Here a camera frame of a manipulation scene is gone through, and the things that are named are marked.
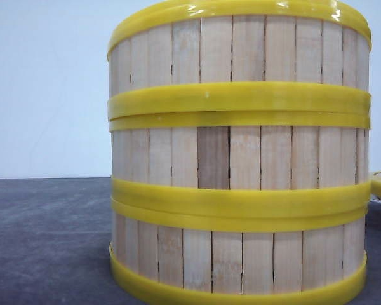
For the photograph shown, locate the bamboo steamer basket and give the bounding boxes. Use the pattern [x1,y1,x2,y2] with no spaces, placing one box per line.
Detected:
[110,179,370,304]

